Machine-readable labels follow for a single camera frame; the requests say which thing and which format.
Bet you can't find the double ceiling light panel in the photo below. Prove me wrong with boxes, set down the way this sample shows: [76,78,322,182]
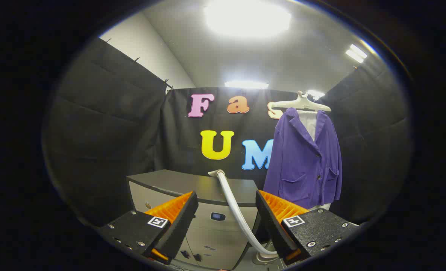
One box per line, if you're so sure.
[345,44,368,64]

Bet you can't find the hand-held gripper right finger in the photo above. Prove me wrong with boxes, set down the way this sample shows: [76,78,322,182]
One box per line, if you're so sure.
[255,189,360,266]

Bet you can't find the white fabric panel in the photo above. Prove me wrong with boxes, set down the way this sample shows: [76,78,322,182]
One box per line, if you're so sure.
[297,110,331,211]

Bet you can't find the purple corduroy jacket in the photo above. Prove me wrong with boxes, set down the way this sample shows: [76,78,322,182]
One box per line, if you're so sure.
[263,107,343,210]

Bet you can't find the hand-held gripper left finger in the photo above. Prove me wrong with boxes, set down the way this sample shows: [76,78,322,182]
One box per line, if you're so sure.
[97,191,199,265]

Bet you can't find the grey cabinet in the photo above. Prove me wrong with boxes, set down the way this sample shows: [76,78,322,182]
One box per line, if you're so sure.
[127,169,262,270]

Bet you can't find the grey garment steamer base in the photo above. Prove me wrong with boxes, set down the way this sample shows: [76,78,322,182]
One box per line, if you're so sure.
[252,241,284,266]

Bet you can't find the large ceiling light panel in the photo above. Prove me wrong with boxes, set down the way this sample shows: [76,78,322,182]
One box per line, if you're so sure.
[204,0,292,38]

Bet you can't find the white plastic clothes hanger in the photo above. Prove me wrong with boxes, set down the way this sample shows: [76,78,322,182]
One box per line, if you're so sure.
[272,90,332,113]

